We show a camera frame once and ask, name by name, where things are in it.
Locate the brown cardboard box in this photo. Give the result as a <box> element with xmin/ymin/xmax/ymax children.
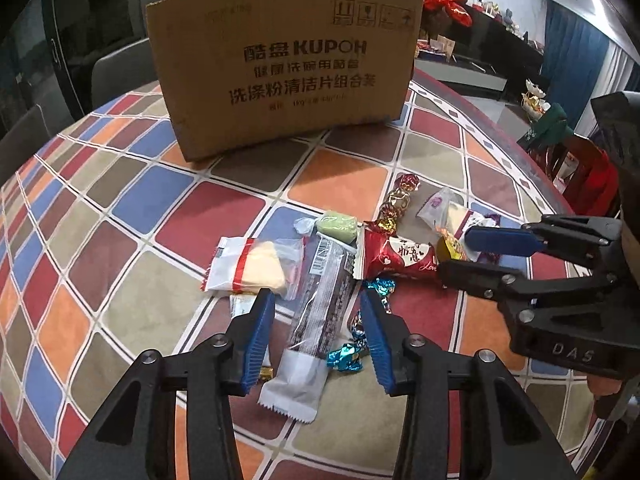
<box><xmin>145</xmin><ymin>0</ymin><xmax>425</xmax><ymax>163</ymax></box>

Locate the yellow candy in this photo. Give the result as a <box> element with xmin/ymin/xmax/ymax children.
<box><xmin>435</xmin><ymin>227</ymin><xmax>469</xmax><ymax>264</ymax></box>

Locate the purple foil candy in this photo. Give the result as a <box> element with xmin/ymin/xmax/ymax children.
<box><xmin>475</xmin><ymin>212</ymin><xmax>503</xmax><ymax>267</ymax></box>

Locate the grey dining chair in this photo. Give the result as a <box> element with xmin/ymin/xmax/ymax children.
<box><xmin>0</xmin><ymin>105</ymin><xmax>76</xmax><ymax>181</ymax></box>
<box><xmin>91</xmin><ymin>52</ymin><xmax>161</xmax><ymax>111</ymax></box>

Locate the red heart candy packet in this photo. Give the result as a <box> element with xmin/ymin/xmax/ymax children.
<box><xmin>357</xmin><ymin>229</ymin><xmax>441</xmax><ymax>281</ymax></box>

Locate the green mochi packet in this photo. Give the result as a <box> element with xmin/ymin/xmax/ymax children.
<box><xmin>294</xmin><ymin>211</ymin><xmax>360</xmax><ymax>247</ymax></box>

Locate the red bow balloon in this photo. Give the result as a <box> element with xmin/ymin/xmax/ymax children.
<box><xmin>422</xmin><ymin>0</ymin><xmax>473</xmax><ymax>28</ymax></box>

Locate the person's right hand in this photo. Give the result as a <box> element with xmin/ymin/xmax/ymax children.
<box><xmin>587</xmin><ymin>376</ymin><xmax>625</xmax><ymax>400</ymax></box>

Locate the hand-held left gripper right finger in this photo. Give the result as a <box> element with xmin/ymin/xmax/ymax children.
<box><xmin>358</xmin><ymin>290</ymin><xmax>571</xmax><ymax>480</ymax></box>

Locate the red gold foil candy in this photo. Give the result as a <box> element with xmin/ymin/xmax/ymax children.
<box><xmin>364</xmin><ymin>172</ymin><xmax>423</xmax><ymax>236</ymax></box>

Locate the gift basket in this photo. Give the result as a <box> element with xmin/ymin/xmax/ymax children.
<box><xmin>520</xmin><ymin>80</ymin><xmax>551</xmax><ymax>121</ymax></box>

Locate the blue curtain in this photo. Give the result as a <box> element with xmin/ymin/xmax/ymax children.
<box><xmin>542</xmin><ymin>0</ymin><xmax>626</xmax><ymax>111</ymax></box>

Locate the blue silver foil candy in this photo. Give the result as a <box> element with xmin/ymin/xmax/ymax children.
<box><xmin>347</xmin><ymin>310</ymin><xmax>371</xmax><ymax>356</ymax></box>

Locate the clear purple-label cake packet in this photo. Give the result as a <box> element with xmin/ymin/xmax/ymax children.
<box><xmin>416</xmin><ymin>187</ymin><xmax>501</xmax><ymax>241</ymax></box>

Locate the black cabinet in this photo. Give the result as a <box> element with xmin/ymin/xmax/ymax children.
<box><xmin>452</xmin><ymin>7</ymin><xmax>546</xmax><ymax>78</ymax></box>

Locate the dark glass sliding door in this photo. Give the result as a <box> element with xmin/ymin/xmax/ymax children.
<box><xmin>0</xmin><ymin>0</ymin><xmax>181</xmax><ymax>126</ymax></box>

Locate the red bag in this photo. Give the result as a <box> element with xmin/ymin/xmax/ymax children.
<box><xmin>550</xmin><ymin>137</ymin><xmax>621</xmax><ymax>218</ymax></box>

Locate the green bag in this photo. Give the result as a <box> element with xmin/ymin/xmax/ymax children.
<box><xmin>520</xmin><ymin>102</ymin><xmax>573</xmax><ymax>153</ymax></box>

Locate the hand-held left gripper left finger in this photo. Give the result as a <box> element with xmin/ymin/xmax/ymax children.
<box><xmin>60</xmin><ymin>287</ymin><xmax>277</xmax><ymax>480</ymax></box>

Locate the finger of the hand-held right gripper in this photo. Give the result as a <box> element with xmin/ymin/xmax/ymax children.
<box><xmin>464</xmin><ymin>214</ymin><xmax>624</xmax><ymax>262</ymax></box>
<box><xmin>437</xmin><ymin>258</ymin><xmax>532</xmax><ymax>304</ymax></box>

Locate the low grey bench cabinet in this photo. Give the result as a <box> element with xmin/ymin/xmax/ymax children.
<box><xmin>414</xmin><ymin>52</ymin><xmax>508</xmax><ymax>93</ymax></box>

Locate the long clear dark bar packet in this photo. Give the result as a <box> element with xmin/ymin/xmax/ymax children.
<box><xmin>257</xmin><ymin>235</ymin><xmax>359</xmax><ymax>423</ymax></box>

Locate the white red-striped cake packet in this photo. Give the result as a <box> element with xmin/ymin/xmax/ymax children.
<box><xmin>201</xmin><ymin>236</ymin><xmax>306</xmax><ymax>302</ymax></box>

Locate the small white snack packet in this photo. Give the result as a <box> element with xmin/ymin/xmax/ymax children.
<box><xmin>229</xmin><ymin>294</ymin><xmax>261</xmax><ymax>318</ymax></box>

